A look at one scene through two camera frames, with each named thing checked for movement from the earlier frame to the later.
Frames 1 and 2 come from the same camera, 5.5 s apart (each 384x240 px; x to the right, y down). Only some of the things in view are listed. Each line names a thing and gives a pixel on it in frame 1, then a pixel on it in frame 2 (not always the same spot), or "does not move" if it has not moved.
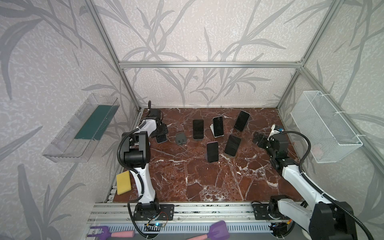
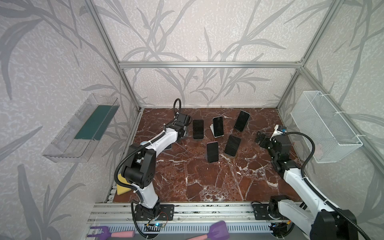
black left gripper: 162,130 to 184,120
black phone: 232,145 does not move
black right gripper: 261,139 does not move
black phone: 212,151 does not move
